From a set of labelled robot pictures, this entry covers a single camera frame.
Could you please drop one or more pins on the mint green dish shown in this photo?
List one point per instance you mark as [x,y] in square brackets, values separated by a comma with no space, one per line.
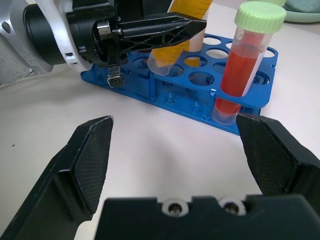
[300,17]

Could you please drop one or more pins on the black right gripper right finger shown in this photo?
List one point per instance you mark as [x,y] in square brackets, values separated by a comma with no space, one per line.
[272,155]

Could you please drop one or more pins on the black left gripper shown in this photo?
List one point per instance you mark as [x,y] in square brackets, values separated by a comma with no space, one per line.
[87,37]

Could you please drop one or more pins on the yellow liquid test tube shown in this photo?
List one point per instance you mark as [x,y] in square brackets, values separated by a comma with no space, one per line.
[165,60]

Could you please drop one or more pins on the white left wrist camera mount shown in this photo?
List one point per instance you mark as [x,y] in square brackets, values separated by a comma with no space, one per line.
[58,27]

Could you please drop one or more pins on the blue test tube rack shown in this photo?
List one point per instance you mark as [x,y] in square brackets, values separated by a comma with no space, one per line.
[175,80]

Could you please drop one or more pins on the pale translucent test tube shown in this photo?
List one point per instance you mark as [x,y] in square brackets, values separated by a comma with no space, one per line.
[197,45]

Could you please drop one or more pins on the red liquid tube green cap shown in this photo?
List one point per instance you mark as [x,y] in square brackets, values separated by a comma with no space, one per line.
[240,70]

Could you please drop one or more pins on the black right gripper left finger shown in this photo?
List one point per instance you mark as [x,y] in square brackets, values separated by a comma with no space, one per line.
[82,160]

